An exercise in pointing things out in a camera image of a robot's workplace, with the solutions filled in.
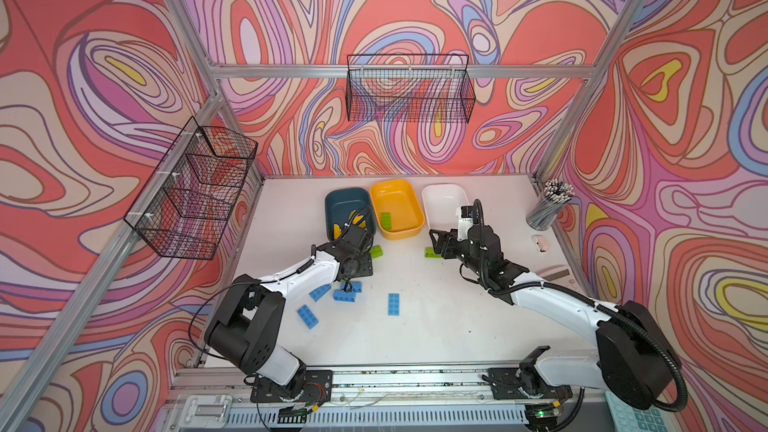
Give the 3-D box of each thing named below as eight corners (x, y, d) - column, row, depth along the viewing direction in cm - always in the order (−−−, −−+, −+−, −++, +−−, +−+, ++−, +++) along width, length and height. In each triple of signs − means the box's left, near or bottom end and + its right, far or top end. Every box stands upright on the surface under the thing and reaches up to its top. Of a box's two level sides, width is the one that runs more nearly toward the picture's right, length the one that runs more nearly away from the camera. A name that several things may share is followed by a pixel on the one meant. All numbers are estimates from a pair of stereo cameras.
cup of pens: (524, 224, 107) (543, 192, 93) (531, 209, 111) (551, 177, 98) (546, 234, 104) (569, 203, 90) (553, 219, 108) (576, 187, 95)
